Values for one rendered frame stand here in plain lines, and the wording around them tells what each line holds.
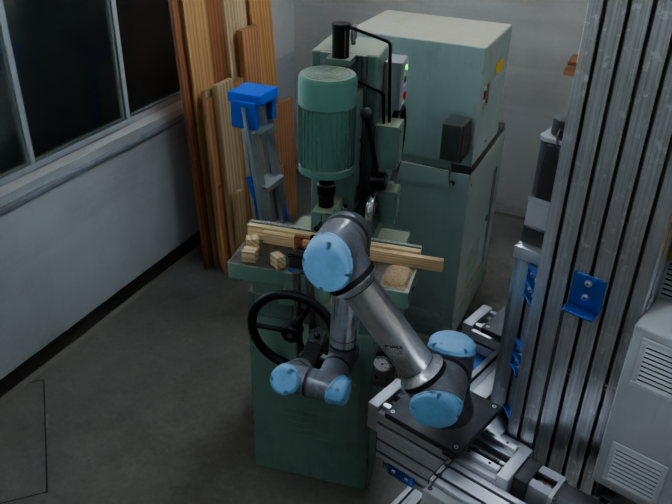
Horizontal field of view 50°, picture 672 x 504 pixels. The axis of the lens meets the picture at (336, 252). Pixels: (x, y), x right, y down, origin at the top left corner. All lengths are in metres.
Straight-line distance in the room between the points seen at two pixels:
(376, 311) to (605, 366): 0.55
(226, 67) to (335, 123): 1.90
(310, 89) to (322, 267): 0.72
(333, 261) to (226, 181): 2.31
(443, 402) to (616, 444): 0.43
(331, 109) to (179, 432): 1.55
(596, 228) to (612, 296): 0.16
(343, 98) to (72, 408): 1.84
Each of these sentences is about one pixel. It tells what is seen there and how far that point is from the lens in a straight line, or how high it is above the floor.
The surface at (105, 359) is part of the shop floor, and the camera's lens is 3.52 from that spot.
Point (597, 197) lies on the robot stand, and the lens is 1.62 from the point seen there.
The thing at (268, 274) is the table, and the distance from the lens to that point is 2.33.
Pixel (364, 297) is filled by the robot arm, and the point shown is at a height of 1.24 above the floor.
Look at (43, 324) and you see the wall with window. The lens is 3.46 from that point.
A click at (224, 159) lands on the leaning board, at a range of 3.74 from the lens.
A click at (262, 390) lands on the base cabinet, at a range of 2.64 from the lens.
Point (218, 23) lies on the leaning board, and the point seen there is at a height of 1.26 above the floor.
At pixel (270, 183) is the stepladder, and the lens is 3.26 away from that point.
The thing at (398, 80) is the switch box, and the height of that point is 1.42.
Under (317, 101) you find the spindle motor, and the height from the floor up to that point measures 1.45.
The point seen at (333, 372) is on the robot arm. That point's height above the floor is 0.96.
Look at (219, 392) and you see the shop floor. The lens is 3.24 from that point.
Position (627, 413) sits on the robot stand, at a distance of 1.79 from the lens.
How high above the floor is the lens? 2.12
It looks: 30 degrees down
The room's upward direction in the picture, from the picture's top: 1 degrees clockwise
